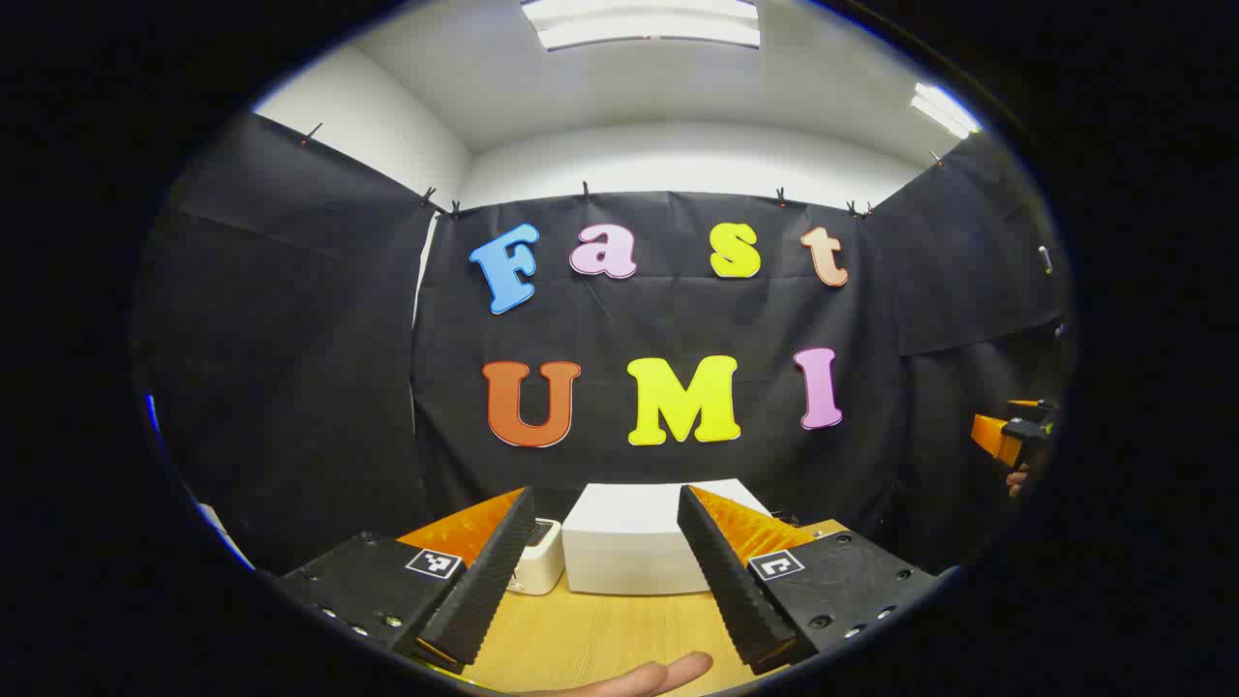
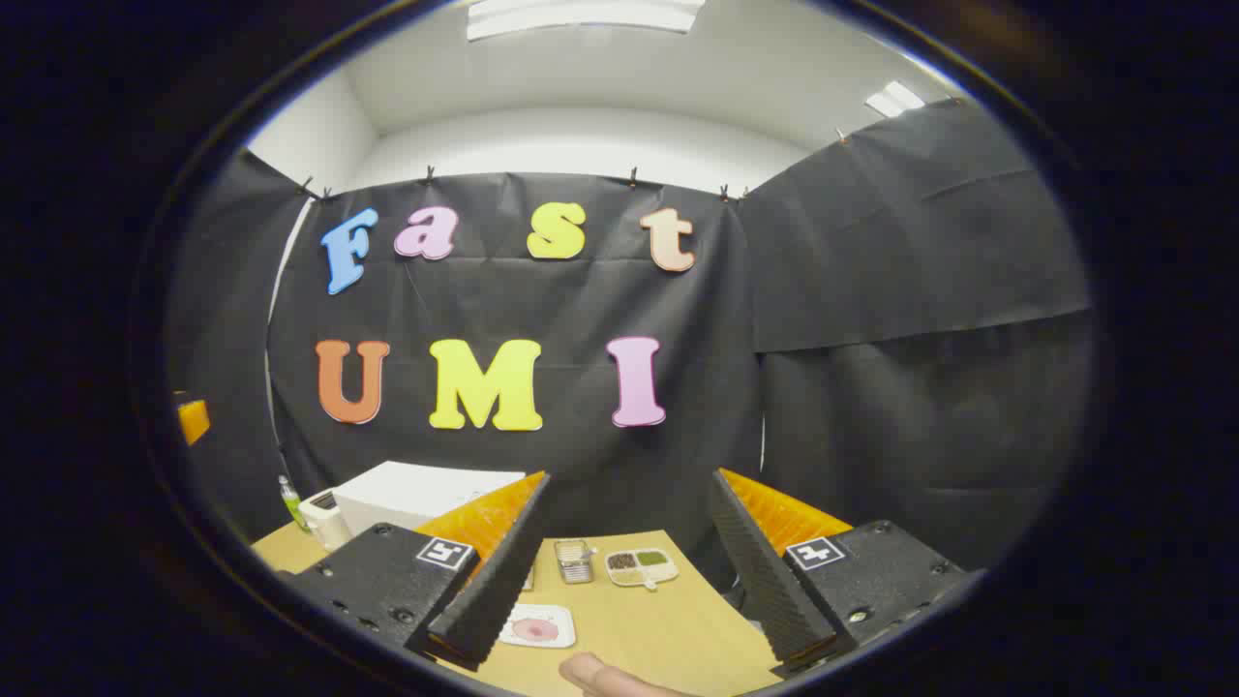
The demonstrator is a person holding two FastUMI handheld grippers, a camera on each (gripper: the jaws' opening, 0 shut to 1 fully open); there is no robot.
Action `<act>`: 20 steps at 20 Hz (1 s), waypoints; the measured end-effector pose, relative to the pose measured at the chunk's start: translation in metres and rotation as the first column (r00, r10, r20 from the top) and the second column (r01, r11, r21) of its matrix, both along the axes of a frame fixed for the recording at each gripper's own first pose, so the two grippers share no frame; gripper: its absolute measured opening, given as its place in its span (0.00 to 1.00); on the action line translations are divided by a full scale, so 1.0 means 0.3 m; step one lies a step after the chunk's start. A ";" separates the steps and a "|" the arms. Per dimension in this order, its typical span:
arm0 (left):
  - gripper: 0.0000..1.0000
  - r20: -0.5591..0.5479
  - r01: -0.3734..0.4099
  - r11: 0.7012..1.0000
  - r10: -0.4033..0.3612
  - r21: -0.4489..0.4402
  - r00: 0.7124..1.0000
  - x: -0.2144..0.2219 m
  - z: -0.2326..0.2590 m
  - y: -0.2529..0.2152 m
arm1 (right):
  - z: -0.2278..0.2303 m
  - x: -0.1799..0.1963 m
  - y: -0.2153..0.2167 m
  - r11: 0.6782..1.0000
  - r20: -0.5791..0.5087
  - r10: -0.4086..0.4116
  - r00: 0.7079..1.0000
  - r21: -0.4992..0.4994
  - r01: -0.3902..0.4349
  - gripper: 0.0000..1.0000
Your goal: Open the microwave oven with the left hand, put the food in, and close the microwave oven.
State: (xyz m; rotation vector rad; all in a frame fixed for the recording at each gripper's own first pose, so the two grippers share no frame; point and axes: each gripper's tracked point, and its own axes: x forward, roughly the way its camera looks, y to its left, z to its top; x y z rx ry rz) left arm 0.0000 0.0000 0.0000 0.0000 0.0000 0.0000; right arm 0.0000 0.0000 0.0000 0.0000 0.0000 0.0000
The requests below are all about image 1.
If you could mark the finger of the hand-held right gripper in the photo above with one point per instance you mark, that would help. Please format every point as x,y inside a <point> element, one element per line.
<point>997,436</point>

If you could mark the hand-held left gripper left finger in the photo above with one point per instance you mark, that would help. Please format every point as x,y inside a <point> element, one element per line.
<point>489,581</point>

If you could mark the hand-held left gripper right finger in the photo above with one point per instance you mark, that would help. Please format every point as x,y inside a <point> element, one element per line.
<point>726,581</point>

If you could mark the white microwave oven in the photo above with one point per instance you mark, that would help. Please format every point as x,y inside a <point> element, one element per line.
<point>629,542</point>

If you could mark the white toaster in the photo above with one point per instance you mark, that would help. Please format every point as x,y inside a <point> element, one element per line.
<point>542,566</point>

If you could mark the black backdrop cloth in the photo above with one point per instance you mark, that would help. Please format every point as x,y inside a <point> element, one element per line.
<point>678,319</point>

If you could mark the ceiling light panel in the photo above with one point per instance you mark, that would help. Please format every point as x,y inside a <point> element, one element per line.
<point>944,109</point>
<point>639,24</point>

